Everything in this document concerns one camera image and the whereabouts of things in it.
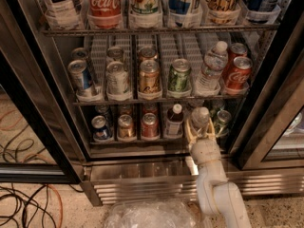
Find red coca-cola can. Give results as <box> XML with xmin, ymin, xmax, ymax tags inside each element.
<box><xmin>224</xmin><ymin>56</ymin><xmax>253</xmax><ymax>90</ymax></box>
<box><xmin>221</xmin><ymin>43</ymin><xmax>248</xmax><ymax>78</ymax></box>

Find dark blue bottle top shelf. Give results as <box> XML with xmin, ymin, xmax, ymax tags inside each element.
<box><xmin>243</xmin><ymin>0</ymin><xmax>280</xmax><ymax>24</ymax></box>

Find white can middle shelf front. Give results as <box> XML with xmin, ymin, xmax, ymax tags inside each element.
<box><xmin>105</xmin><ymin>61</ymin><xmax>130</xmax><ymax>101</ymax></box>

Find gold black bottle top shelf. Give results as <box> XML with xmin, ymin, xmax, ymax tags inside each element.
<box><xmin>205</xmin><ymin>0</ymin><xmax>238</xmax><ymax>24</ymax></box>

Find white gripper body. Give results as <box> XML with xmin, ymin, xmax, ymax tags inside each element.
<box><xmin>190</xmin><ymin>139</ymin><xmax>220</xmax><ymax>165</ymax></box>

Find red Coca-Cola can rear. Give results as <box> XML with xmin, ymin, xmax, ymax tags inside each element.
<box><xmin>221</xmin><ymin>43</ymin><xmax>248</xmax><ymax>78</ymax></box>

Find clear plastic bin with bag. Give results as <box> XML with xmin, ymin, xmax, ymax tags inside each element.
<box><xmin>103</xmin><ymin>198</ymin><xmax>202</xmax><ymax>228</ymax></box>

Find gold can shelf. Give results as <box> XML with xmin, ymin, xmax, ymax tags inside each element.
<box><xmin>118</xmin><ymin>114</ymin><xmax>135</xmax><ymax>140</ymax></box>
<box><xmin>139</xmin><ymin>46</ymin><xmax>158</xmax><ymax>62</ymax></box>
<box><xmin>139</xmin><ymin>60</ymin><xmax>162</xmax><ymax>99</ymax></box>

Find clear water bottle bottom shelf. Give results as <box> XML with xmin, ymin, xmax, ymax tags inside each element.
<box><xmin>191</xmin><ymin>106</ymin><xmax>209</xmax><ymax>138</ymax></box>

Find green can bottom shelf front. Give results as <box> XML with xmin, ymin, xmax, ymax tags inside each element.
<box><xmin>213</xmin><ymin>110</ymin><xmax>232</xmax><ymax>138</ymax></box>

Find green can shelf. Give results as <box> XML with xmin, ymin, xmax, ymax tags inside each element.
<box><xmin>213</xmin><ymin>110</ymin><xmax>232</xmax><ymax>138</ymax></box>
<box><xmin>167</xmin><ymin>59</ymin><xmax>192</xmax><ymax>98</ymax></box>

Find stainless steel fridge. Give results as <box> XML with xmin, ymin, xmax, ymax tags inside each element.
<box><xmin>0</xmin><ymin>0</ymin><xmax>304</xmax><ymax>207</ymax></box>

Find glass fridge door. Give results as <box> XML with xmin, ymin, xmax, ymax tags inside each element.
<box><xmin>237</xmin><ymin>14</ymin><xmax>304</xmax><ymax>170</ymax></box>
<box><xmin>0</xmin><ymin>0</ymin><xmax>86</xmax><ymax>184</ymax></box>

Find right glass fridge door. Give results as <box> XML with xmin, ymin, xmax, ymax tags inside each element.
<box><xmin>237</xmin><ymin>14</ymin><xmax>304</xmax><ymax>170</ymax></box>

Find red Coca-Cola bottle top shelf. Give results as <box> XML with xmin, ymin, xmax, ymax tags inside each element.
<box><xmin>88</xmin><ymin>0</ymin><xmax>121</xmax><ymax>29</ymax></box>

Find black cables on floor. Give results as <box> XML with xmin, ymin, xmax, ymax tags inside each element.
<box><xmin>0</xmin><ymin>183</ymin><xmax>84</xmax><ymax>228</ymax></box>

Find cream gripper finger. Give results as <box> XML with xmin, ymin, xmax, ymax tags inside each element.
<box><xmin>184</xmin><ymin>119</ymin><xmax>198</xmax><ymax>144</ymax></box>
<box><xmin>207</xmin><ymin>119</ymin><xmax>216</xmax><ymax>141</ymax></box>

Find white green bottle top shelf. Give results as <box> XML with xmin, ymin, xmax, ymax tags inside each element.
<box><xmin>129</xmin><ymin>0</ymin><xmax>162</xmax><ymax>29</ymax></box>

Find clear water bottle shelf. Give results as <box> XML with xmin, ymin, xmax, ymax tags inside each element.
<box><xmin>196</xmin><ymin>41</ymin><xmax>228</xmax><ymax>96</ymax></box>
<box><xmin>191</xmin><ymin>106</ymin><xmax>209</xmax><ymax>138</ymax></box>

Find gold can bottom shelf front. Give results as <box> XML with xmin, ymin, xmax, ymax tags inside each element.
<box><xmin>118</xmin><ymin>114</ymin><xmax>135</xmax><ymax>140</ymax></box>

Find gold can middle shelf front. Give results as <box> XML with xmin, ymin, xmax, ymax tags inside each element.
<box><xmin>139</xmin><ymin>60</ymin><xmax>162</xmax><ymax>99</ymax></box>

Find left glass fridge door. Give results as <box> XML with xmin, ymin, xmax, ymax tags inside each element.
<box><xmin>0</xmin><ymin>0</ymin><xmax>86</xmax><ymax>184</ymax></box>

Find green can middle shelf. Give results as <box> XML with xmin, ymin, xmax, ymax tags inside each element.
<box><xmin>167</xmin><ymin>59</ymin><xmax>192</xmax><ymax>98</ymax></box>

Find blue white can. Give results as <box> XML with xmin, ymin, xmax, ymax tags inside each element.
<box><xmin>67</xmin><ymin>59</ymin><xmax>97</xmax><ymax>99</ymax></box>
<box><xmin>71</xmin><ymin>47</ymin><xmax>97</xmax><ymax>82</ymax></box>

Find white tea bottle top shelf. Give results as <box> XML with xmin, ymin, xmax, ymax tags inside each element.
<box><xmin>44</xmin><ymin>0</ymin><xmax>84</xmax><ymax>30</ymax></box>

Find blue white can middle rear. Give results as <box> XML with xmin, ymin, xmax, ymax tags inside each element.
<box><xmin>71</xmin><ymin>47</ymin><xmax>97</xmax><ymax>82</ymax></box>

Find red Coca-Cola can front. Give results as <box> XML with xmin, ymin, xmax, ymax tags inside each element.
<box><xmin>224</xmin><ymin>56</ymin><xmax>253</xmax><ymax>90</ymax></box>

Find white can middle shelf rear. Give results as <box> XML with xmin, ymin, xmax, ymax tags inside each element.
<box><xmin>106</xmin><ymin>46</ymin><xmax>124</xmax><ymax>64</ymax></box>

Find gold can middle shelf rear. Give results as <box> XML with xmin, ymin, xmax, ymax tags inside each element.
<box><xmin>139</xmin><ymin>46</ymin><xmax>158</xmax><ymax>62</ymax></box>

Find blue can bottom shelf front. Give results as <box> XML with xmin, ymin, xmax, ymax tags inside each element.
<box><xmin>91</xmin><ymin>115</ymin><xmax>112</xmax><ymax>142</ymax></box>

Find clear water bottle middle shelf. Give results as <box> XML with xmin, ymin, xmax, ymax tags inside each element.
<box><xmin>196</xmin><ymin>41</ymin><xmax>228</xmax><ymax>96</ymax></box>

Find white can shelf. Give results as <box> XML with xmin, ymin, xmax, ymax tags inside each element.
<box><xmin>106</xmin><ymin>46</ymin><xmax>124</xmax><ymax>64</ymax></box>
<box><xmin>105</xmin><ymin>61</ymin><xmax>130</xmax><ymax>101</ymax></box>

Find blue white can middle front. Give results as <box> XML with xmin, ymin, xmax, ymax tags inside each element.
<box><xmin>67</xmin><ymin>59</ymin><xmax>97</xmax><ymax>99</ymax></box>

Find red can bottom shelf front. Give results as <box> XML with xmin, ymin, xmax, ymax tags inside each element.
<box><xmin>141</xmin><ymin>113</ymin><xmax>159</xmax><ymax>138</ymax></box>

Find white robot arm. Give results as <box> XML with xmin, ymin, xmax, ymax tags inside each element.
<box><xmin>184</xmin><ymin>119</ymin><xmax>252</xmax><ymax>228</ymax></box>

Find orange cable on floor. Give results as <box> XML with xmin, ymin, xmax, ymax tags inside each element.
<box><xmin>46</xmin><ymin>183</ymin><xmax>64</xmax><ymax>228</ymax></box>

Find brown juice bottle white cap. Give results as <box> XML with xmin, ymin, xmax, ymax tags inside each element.
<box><xmin>165</xmin><ymin>104</ymin><xmax>183</xmax><ymax>138</ymax></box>

